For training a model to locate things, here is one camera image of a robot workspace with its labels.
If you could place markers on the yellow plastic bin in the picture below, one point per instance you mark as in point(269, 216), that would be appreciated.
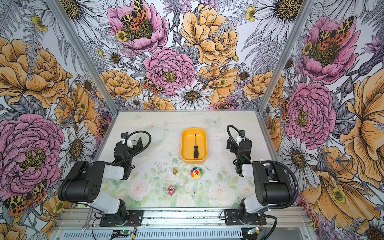
point(188, 142)

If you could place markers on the black orange handled screwdriver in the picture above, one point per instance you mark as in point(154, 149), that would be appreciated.
point(196, 149)

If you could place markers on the aluminium front rail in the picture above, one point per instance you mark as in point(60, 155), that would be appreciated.
point(181, 218)

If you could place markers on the green circuit board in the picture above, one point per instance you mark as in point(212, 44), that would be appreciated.
point(123, 234)
point(255, 230)

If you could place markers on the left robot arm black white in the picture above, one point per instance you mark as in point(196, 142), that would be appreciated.
point(83, 184)

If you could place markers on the white slotted cable duct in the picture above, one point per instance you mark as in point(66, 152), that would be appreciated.
point(158, 234)

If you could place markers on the green circuit board right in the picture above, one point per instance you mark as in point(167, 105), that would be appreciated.
point(255, 230)

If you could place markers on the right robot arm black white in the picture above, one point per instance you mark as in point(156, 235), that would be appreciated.
point(271, 184)

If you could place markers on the multicoloured round flower toy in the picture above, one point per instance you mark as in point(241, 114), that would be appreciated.
point(197, 173)

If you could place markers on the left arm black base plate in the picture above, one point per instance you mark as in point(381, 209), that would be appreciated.
point(132, 218)

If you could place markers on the small pink red toy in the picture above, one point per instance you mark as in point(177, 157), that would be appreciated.
point(171, 190)

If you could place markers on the silver wrench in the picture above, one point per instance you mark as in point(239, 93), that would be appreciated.
point(86, 225)

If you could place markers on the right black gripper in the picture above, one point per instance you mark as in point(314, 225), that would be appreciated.
point(233, 145)

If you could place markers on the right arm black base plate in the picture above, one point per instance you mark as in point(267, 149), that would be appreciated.
point(237, 217)

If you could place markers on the green circuit board left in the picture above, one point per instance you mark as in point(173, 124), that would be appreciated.
point(123, 234)

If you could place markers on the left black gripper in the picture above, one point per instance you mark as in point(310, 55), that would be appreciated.
point(136, 147)

